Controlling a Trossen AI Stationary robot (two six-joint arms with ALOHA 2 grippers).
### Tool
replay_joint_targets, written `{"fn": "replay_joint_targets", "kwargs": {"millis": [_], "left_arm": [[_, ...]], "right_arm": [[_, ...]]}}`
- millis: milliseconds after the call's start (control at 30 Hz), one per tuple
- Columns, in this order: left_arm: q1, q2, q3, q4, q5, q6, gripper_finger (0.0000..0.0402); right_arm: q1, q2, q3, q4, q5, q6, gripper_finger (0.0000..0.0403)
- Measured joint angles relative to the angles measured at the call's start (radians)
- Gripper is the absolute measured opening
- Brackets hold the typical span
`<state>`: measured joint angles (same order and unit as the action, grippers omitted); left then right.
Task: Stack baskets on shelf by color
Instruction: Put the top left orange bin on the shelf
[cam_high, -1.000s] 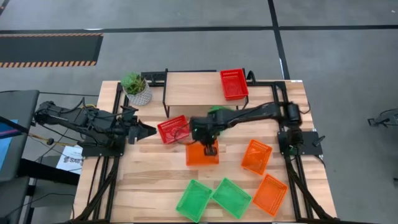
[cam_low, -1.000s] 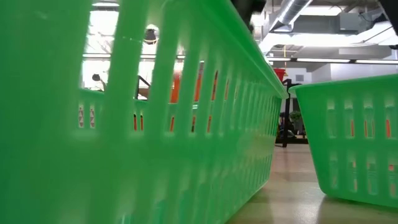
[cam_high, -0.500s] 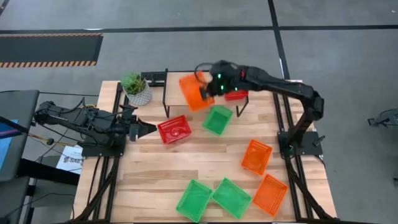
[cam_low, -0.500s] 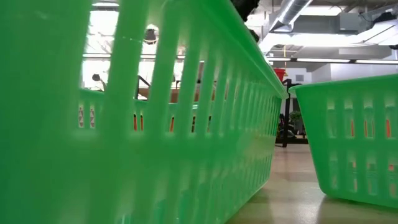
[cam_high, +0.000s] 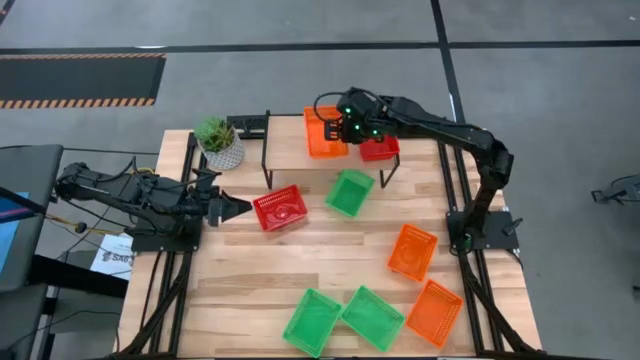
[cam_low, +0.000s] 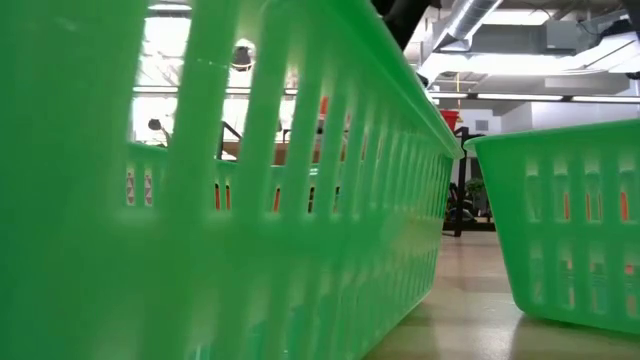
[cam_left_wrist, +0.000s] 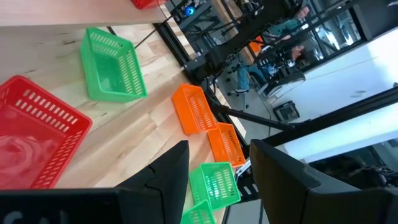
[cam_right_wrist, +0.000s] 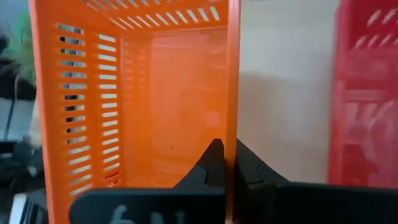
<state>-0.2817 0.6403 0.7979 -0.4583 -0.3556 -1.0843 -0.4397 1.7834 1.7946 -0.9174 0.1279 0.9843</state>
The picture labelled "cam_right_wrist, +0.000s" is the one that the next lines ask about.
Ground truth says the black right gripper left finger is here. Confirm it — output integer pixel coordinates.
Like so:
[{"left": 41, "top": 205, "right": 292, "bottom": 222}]
[{"left": 68, "top": 138, "right": 226, "bottom": 224}]

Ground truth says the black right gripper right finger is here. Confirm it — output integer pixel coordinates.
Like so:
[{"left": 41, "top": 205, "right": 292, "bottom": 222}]
[{"left": 233, "top": 139, "right": 398, "bottom": 224}]

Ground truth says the red plastic basket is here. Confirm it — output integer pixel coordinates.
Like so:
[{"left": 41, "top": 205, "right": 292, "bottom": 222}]
[{"left": 326, "top": 0, "right": 398, "bottom": 189}]

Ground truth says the orange plastic basket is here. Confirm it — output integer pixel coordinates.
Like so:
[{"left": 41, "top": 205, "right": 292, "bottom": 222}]
[{"left": 28, "top": 0, "right": 242, "bottom": 224}]

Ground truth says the succulent in white patterned pot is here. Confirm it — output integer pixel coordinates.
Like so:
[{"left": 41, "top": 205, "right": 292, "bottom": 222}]
[{"left": 4, "top": 12, "right": 37, "bottom": 90}]

